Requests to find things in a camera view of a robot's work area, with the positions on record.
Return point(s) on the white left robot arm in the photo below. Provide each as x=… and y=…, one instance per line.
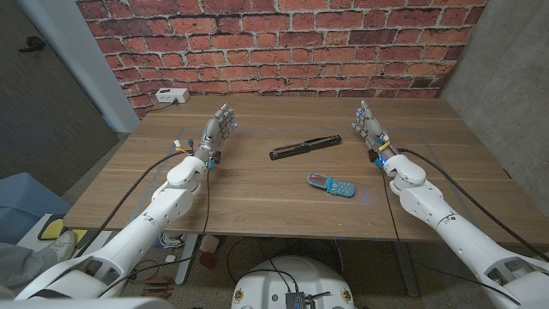
x=146, y=227

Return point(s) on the white shoe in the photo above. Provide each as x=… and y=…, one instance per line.
x=63, y=245

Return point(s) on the red and white bottle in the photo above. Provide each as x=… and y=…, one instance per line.
x=208, y=253

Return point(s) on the blue flip phone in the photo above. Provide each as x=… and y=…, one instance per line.
x=332, y=185

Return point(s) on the blue bin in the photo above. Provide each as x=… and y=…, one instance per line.
x=25, y=206

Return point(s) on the black remote control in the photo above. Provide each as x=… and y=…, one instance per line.
x=304, y=147

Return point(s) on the white power strip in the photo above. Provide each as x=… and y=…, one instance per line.
x=172, y=95

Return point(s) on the grey trouser leg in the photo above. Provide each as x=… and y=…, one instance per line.
x=23, y=264

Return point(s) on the white table leg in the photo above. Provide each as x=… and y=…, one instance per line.
x=186, y=259
x=406, y=268

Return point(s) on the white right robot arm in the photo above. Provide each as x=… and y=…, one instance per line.
x=454, y=227

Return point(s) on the small grey electronics box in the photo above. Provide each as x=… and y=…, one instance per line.
x=295, y=301

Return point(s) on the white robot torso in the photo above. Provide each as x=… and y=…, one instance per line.
x=291, y=279

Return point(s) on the dark grey door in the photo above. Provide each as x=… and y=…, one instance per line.
x=38, y=107

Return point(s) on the yellow and black mat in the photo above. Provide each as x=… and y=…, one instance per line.
x=53, y=229

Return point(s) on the red brick printed backdrop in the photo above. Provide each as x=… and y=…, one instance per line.
x=279, y=47

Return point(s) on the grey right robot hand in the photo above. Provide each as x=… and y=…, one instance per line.
x=372, y=131

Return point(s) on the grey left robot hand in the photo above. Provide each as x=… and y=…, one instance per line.
x=216, y=129

